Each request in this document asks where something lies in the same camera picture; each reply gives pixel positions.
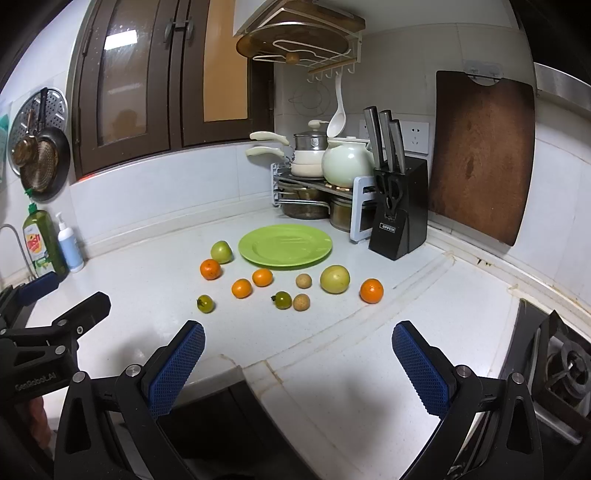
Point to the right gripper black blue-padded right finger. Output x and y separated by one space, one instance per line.
488 427

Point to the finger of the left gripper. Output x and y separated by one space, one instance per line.
81 318
18 302

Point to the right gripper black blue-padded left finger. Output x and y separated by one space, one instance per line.
87 444

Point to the small green tomato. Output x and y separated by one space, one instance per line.
282 300
205 304

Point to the orange tangerine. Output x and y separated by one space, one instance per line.
262 277
241 289
371 291
210 269

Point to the small green apple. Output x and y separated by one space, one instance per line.
221 252

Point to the large yellow-green pomelo fruit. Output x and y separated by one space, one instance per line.
335 279

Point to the tan longan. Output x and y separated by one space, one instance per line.
301 302
303 281

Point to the black kitchen scissors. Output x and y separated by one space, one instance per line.
393 192

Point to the green dish soap bottle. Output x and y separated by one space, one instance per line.
42 242

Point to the white pump bottle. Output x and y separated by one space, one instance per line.
69 246

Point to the black gas stove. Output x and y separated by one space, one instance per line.
555 361

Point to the small copper strainer hanging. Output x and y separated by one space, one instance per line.
26 150

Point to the round steel steamer tray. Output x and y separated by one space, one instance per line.
56 115

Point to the black knife block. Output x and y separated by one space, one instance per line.
409 231

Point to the green round plate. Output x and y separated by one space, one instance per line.
285 246

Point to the steel pan under rack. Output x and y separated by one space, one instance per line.
302 202

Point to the steel pot under rack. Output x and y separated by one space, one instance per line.
341 213

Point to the brown wooden cutting board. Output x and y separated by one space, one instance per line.
483 153

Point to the grey white pot rack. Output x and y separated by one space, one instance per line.
363 194

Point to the white ceramic kettle pot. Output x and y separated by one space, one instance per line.
346 159

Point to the white plastic ladle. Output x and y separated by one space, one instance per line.
338 120

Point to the dark brown window frame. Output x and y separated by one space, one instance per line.
153 77

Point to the cream saucepan with handle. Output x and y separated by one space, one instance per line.
304 163

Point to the steel knife handle right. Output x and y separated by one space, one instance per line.
397 138

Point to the steel knife handle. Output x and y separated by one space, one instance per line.
385 120
374 131
397 138

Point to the steel knife handle middle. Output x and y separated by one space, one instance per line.
385 120

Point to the steel knife handle left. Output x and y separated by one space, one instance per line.
374 131

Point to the white wall rack with boards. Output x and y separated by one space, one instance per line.
318 36

